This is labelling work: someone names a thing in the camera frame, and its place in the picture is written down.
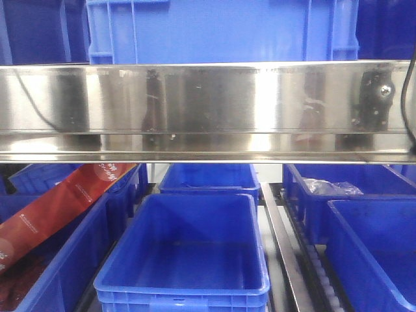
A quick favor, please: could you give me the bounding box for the stainless steel shelf rack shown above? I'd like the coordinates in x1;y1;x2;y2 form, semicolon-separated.
1;60;415;164

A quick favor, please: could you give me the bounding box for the blue bin centre back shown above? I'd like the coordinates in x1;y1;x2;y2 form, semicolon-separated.
159;163;260;205

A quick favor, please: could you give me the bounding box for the blue bin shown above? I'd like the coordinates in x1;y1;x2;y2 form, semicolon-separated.
159;163;260;205
283;164;415;244
326;200;415;311
1;163;148;311
94;194;270;311

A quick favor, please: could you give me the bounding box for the blue bin centre front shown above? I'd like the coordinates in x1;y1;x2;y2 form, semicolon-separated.
94;194;270;311

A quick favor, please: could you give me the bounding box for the crumpled clear plastic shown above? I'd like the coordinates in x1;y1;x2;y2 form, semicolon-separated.
303;178;363;196

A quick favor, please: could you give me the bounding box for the red snack package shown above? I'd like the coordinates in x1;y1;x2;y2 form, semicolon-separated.
1;162;135;274

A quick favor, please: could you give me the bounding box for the large blue crate upper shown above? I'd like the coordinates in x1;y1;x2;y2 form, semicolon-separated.
86;1;359;64

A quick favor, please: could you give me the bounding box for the blue bin right back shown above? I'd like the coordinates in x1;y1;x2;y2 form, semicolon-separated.
283;164;415;244

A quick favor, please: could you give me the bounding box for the blue bin right front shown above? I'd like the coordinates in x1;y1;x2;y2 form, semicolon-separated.
326;200;415;311

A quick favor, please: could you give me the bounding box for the blue bin left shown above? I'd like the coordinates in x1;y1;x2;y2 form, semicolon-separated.
1;163;148;311

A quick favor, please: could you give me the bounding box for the roller track rail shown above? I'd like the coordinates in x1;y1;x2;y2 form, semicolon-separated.
258;183;353;311

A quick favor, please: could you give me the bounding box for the black cable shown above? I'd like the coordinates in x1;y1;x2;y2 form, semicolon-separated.
400;42;416;146

